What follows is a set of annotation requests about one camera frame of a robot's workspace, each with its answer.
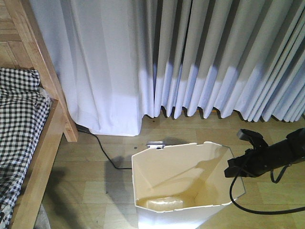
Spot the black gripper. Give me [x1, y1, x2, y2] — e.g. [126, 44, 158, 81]
[224, 144, 276, 178]

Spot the white trash bin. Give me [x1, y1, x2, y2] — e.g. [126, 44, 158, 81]
[132, 142, 245, 229]

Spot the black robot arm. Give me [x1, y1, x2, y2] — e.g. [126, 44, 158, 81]
[224, 128, 305, 177]

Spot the white floor power socket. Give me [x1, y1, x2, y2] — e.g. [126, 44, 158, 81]
[146, 141, 166, 149]

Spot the white curtain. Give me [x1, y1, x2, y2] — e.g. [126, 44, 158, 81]
[30, 0, 305, 136]

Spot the round grey yellow rug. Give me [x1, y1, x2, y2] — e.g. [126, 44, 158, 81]
[33, 204, 51, 229]

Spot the black white checkered bedding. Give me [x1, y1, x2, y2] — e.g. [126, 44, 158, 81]
[0, 68, 51, 229]

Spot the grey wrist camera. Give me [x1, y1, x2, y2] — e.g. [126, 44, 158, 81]
[237, 129, 263, 145]

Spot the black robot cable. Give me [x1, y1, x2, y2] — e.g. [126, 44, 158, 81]
[229, 164, 305, 214]

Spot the black floor power cord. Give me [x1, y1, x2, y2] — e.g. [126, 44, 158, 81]
[76, 125, 132, 170]

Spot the wooden bed frame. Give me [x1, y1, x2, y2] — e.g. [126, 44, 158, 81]
[0, 0, 78, 229]

